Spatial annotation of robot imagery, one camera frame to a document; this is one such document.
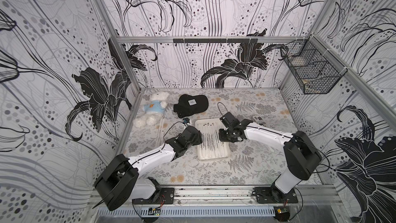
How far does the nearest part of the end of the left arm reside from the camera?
2.02 feet

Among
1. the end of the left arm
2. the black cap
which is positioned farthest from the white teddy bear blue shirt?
the end of the left arm

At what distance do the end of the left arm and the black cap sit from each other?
34 centimetres

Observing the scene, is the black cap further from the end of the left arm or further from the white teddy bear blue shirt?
the end of the left arm

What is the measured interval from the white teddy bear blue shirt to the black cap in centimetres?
9

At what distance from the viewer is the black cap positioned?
3.37ft

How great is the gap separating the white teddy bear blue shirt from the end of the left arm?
30cm

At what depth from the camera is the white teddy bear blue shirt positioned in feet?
2.97
